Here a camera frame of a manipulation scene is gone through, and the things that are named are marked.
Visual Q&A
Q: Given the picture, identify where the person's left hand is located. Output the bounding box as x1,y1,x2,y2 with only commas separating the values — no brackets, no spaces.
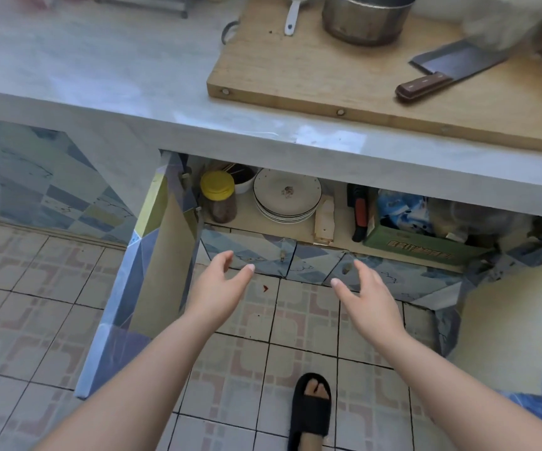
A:
184,250,256,325

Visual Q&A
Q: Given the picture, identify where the person's right hand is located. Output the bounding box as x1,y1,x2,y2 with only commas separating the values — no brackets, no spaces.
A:
330,259,410,349

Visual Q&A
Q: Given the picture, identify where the person's left forearm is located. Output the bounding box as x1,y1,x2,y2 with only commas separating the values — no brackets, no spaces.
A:
34,315,217,451

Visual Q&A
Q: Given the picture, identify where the person's right forearm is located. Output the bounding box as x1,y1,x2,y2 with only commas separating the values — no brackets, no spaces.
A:
383,331,542,451

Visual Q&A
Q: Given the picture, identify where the small wooden block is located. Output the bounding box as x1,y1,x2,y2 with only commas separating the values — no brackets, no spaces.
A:
313,195,336,245

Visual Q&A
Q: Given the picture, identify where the patterned cabinet door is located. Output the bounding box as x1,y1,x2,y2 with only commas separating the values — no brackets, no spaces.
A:
74,151,205,400
434,232,542,437

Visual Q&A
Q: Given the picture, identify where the yellow-lidded plastic jar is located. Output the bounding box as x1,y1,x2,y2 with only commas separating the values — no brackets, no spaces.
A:
199,171,238,225

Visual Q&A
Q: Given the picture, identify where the green cardboard box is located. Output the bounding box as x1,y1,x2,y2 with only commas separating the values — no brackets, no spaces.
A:
363,215,493,267

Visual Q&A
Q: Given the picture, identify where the stack of white plates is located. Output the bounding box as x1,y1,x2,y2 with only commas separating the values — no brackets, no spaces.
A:
252,168,323,225

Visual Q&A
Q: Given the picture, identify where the white bowl with chopsticks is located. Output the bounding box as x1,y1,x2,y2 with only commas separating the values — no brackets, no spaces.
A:
221,164,259,195

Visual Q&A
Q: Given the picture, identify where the person's foot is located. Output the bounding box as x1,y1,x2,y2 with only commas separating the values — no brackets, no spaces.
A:
296,379,331,451

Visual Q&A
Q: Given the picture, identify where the blue printed packet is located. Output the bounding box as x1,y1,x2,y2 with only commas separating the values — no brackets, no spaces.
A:
377,189,435,231

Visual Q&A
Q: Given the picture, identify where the black slipper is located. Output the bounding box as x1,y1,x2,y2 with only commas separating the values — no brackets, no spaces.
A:
288,373,333,451

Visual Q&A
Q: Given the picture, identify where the grey plastic bag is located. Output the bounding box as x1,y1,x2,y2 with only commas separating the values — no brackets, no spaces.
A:
428,198,535,241

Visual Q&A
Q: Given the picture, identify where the wooden cutting board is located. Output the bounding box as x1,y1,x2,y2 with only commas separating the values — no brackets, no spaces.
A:
206,0,542,158

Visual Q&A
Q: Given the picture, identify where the white spoon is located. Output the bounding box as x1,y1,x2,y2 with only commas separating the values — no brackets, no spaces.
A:
283,0,317,37

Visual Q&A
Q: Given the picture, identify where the stainless steel pot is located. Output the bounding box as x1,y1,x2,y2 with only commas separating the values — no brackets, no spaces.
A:
321,0,418,47

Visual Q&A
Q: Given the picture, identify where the white plastic bag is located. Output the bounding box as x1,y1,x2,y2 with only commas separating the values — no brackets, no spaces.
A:
459,0,542,58

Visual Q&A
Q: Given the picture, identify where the red and black handled tool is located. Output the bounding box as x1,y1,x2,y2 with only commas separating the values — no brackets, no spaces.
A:
347,184,369,244

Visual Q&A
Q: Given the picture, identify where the wooden-handled steel cleaver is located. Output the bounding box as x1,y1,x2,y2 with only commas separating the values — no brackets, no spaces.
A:
395,39,512,103

